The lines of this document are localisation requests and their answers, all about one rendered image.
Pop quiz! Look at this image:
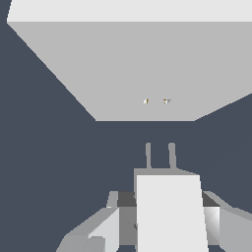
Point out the white table surface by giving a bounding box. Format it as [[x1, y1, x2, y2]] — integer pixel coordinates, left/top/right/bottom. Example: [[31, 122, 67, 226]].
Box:
[[6, 0, 252, 122]]

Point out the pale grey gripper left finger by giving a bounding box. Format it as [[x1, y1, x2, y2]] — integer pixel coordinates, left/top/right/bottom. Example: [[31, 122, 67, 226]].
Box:
[[56, 190, 138, 252]]

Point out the white two-prong charger plug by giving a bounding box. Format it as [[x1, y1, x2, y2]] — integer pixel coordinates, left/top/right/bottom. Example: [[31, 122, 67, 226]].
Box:
[[133, 142, 210, 252]]

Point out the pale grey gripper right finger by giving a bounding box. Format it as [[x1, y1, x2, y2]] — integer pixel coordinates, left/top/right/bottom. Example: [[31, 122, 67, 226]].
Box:
[[202, 190, 252, 252]]

